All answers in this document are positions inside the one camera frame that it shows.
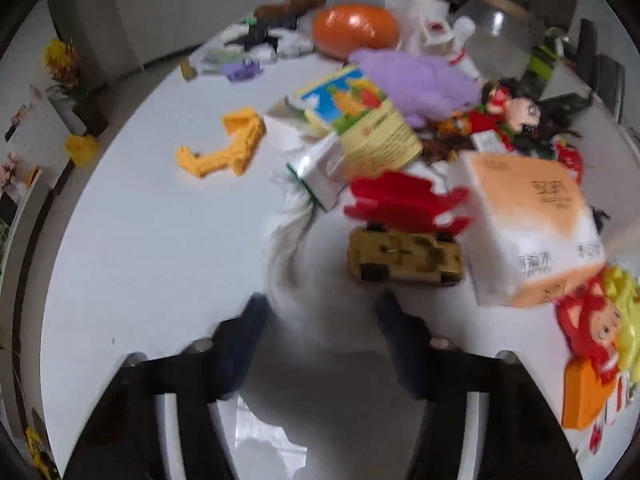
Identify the yellow camouflage toy car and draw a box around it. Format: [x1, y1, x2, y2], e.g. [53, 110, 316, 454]
[347, 225, 467, 287]

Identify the small purple toy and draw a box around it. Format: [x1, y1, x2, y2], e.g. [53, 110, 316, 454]
[222, 57, 264, 84]

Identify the white toy bowling pin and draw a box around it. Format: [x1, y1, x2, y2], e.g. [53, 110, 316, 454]
[446, 16, 483, 81]

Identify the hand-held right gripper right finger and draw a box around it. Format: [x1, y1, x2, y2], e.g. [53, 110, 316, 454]
[374, 291, 583, 480]

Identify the small red white carton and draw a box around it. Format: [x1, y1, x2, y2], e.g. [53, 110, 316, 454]
[470, 129, 519, 155]

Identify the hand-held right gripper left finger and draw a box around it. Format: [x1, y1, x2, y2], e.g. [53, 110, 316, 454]
[62, 292, 272, 480]

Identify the green white toy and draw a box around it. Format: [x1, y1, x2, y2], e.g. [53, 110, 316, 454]
[529, 26, 572, 83]

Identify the white pegboard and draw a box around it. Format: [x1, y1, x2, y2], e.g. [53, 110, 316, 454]
[7, 97, 72, 173]

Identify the white paper packet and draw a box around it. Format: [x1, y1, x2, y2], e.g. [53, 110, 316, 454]
[384, 0, 452, 55]

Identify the black toy figure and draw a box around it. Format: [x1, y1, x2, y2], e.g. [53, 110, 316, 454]
[224, 21, 282, 52]

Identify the orange plastic ball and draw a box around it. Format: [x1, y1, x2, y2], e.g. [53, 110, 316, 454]
[312, 3, 402, 59]

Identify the purple plush toy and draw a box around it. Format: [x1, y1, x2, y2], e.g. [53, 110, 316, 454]
[348, 49, 482, 130]

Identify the yellow flower bouquet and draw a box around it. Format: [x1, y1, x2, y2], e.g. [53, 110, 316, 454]
[44, 37, 108, 136]

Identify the white fluffy plush toy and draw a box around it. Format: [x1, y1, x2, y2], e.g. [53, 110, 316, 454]
[215, 180, 437, 480]

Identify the brown plush toy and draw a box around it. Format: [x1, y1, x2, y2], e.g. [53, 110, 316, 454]
[254, 0, 331, 22]

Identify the clear glass jar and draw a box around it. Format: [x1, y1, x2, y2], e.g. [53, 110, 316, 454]
[457, 0, 533, 58]

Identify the red plastic toy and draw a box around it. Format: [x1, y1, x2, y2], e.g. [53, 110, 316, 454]
[342, 170, 473, 237]

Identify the black-haired doll in red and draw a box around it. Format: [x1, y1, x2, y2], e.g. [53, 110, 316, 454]
[470, 79, 583, 153]

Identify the orange white tissue pack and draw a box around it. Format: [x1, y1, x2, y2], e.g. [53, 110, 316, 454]
[456, 151, 607, 309]

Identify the small white green carton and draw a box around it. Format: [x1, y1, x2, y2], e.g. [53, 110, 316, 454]
[286, 132, 352, 212]

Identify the red yellow cartoon toy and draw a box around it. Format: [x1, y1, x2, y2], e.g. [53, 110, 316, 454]
[556, 264, 640, 456]

